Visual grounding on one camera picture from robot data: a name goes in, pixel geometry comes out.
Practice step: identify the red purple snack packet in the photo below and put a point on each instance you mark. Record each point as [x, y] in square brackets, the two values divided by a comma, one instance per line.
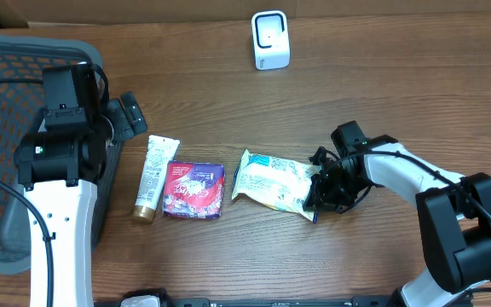
[193, 190]

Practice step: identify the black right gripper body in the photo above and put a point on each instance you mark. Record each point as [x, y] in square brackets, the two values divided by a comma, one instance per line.
[341, 186]

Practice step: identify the white barcode scanner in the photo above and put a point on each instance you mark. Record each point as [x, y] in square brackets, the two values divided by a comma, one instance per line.
[271, 42]

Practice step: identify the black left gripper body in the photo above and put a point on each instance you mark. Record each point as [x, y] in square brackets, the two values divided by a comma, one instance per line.
[125, 125]

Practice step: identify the grey plastic basket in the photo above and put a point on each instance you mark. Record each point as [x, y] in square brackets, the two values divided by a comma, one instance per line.
[22, 60]

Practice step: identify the white yellow snack bag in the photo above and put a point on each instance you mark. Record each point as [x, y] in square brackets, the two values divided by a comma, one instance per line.
[279, 184]

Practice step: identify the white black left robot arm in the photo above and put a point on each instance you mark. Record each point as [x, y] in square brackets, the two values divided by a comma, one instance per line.
[60, 169]

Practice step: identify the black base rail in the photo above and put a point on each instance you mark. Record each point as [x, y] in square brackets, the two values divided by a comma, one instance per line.
[159, 297]

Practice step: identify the white gold-capped tube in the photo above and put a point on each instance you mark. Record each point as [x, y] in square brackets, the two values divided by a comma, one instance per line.
[160, 151]

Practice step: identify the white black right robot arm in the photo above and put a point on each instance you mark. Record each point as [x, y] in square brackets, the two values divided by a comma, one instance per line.
[454, 212]

